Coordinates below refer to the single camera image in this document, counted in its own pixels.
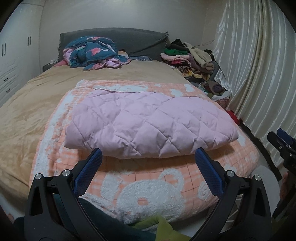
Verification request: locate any white wardrobe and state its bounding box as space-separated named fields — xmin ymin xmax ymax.
xmin=1 ymin=1 xmax=45 ymax=105

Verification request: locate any tan bed sheet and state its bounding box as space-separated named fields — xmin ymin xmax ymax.
xmin=1 ymin=61 xmax=188 ymax=207

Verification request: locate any blue flamingo duvet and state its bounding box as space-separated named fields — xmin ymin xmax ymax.
xmin=63 ymin=36 xmax=131 ymax=71

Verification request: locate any pile of folded clothes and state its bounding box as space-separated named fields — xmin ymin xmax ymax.
xmin=160 ymin=39 xmax=215 ymax=82

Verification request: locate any pink quilted jacket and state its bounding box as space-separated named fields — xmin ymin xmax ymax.
xmin=65 ymin=89 xmax=239 ymax=159

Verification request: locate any orange white bear blanket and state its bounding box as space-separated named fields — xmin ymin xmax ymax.
xmin=28 ymin=79 xmax=261 ymax=227

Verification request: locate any shiny cream curtain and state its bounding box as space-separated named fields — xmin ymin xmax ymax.
xmin=213 ymin=1 xmax=295 ymax=166

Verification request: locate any floral bag of clothes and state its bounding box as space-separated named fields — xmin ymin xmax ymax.
xmin=198 ymin=80 xmax=231 ymax=102

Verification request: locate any grey headboard cushion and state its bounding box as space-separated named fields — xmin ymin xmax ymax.
xmin=58 ymin=28 xmax=169 ymax=61

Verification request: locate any red plastic bag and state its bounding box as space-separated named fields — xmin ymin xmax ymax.
xmin=226 ymin=110 xmax=240 ymax=126

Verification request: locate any olive green cloth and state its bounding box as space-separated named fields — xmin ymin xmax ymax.
xmin=132 ymin=215 xmax=191 ymax=241

